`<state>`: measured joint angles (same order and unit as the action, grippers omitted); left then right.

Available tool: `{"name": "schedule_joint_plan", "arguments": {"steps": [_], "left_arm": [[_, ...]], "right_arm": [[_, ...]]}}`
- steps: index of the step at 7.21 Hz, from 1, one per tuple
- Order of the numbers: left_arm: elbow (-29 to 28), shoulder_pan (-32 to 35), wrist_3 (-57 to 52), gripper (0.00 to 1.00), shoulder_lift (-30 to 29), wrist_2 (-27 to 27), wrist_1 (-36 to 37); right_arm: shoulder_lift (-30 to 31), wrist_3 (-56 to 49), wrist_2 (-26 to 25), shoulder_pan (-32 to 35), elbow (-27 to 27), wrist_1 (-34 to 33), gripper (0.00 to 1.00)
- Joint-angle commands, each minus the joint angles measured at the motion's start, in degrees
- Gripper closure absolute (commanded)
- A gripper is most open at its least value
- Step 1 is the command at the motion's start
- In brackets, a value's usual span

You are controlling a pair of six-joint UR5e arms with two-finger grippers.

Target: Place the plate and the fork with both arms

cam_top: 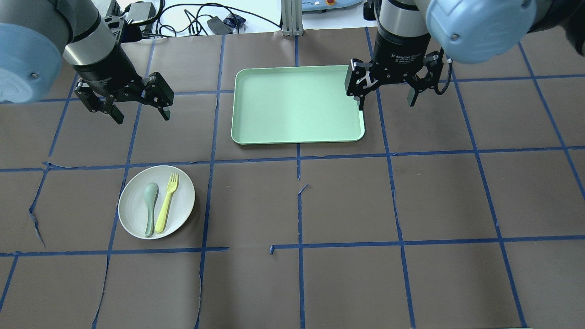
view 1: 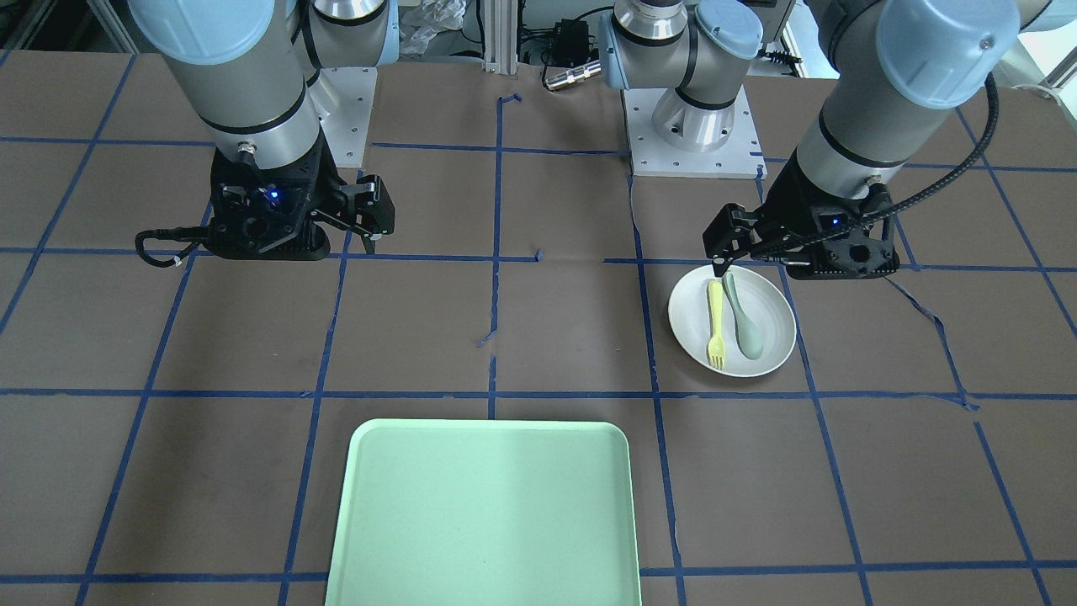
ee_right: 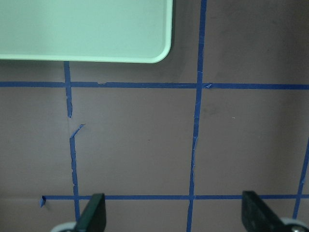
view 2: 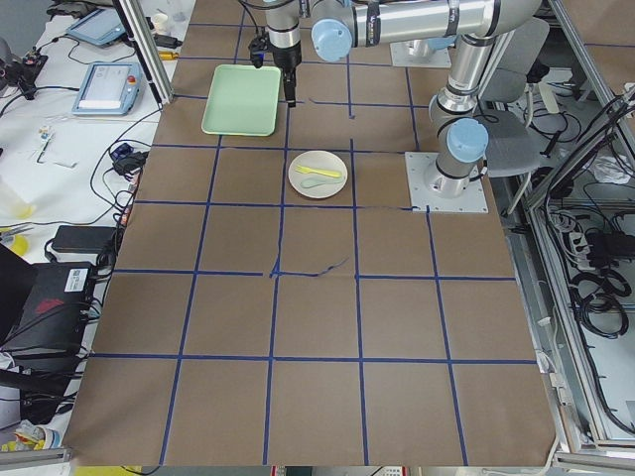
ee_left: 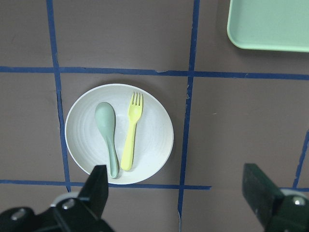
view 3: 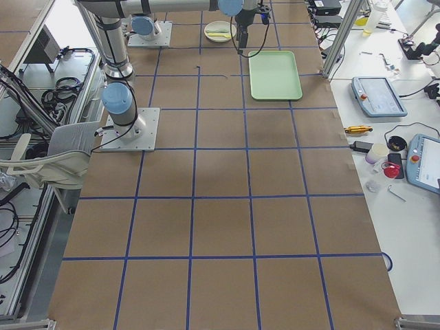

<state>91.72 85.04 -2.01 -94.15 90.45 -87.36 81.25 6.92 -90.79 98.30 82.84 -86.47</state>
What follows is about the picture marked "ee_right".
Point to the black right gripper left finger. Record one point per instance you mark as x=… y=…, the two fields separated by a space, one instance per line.
x=93 y=218

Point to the light green plastic tray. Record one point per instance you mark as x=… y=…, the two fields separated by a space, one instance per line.
x=126 y=31

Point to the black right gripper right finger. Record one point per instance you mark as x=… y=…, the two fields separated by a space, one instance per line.
x=256 y=216

